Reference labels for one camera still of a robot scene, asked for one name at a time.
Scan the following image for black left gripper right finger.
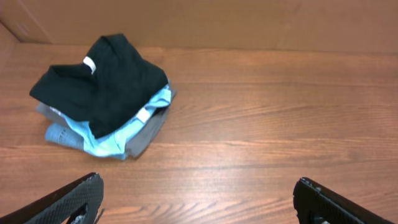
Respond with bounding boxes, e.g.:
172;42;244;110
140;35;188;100
293;177;393;224

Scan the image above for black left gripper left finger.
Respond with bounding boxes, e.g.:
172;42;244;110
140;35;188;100
1;172;104;224

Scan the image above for black t-shirt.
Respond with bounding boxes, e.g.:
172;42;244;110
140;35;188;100
30;34;169;138

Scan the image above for blue denim folded jeans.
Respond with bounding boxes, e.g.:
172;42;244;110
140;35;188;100
45;123;84;151

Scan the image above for light blue printed t-shirt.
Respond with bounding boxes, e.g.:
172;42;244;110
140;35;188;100
49;83;172;161

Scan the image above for grey folded garment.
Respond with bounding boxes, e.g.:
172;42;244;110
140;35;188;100
35;79;178;158

